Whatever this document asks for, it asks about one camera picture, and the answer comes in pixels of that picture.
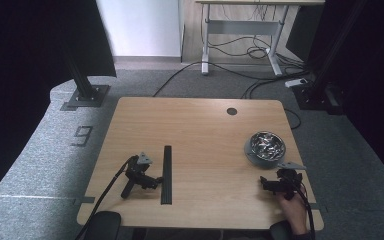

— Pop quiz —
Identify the long black floor cable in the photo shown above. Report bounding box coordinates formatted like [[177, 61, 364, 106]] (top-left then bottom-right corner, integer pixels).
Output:
[[152, 61, 311, 98]]

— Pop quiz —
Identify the shiny metal bowl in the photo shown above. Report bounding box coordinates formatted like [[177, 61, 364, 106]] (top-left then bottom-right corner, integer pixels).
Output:
[[249, 130, 287, 163]]

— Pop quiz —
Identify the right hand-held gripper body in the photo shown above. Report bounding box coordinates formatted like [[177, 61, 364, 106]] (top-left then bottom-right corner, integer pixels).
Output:
[[273, 161, 307, 201]]

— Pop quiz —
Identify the black metal stand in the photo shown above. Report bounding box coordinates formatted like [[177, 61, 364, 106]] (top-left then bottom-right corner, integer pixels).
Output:
[[59, 43, 111, 112], [293, 0, 369, 116]]

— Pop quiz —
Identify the white frame desk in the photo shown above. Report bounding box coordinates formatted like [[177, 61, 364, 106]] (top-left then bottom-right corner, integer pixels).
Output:
[[195, 0, 326, 77]]

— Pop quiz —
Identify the black chair armrest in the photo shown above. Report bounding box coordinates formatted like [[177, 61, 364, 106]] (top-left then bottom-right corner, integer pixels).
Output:
[[84, 210, 122, 240], [269, 219, 296, 240]]

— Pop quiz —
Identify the black curtain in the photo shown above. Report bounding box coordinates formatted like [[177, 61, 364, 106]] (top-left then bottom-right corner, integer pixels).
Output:
[[0, 0, 118, 211], [306, 0, 384, 191]]

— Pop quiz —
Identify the left hand-held gripper black cable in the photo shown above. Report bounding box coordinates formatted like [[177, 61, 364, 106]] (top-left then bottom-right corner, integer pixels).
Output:
[[74, 155, 138, 240]]

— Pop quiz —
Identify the white power strip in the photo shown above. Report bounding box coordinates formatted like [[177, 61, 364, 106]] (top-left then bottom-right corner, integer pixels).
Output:
[[284, 78, 309, 89]]

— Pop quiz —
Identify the person's right hand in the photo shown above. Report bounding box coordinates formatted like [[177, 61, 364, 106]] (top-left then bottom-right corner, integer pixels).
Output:
[[276, 193, 310, 236]]

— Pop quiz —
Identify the tangle of black cables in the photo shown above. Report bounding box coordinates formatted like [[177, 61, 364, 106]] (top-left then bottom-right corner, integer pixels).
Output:
[[209, 4, 311, 81]]

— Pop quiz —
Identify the grey round plate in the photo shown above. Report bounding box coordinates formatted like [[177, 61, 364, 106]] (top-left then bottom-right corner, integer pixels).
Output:
[[244, 138, 283, 170]]

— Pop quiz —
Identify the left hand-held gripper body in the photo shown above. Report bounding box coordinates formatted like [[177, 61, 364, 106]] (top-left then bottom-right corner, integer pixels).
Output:
[[120, 151, 158, 200]]

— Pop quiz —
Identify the white partition panel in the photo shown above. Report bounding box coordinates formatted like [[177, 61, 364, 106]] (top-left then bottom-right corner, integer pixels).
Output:
[[95, 0, 183, 58]]

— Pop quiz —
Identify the black cable loop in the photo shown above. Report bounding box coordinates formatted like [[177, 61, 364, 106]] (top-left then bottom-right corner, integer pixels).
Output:
[[284, 108, 302, 130]]

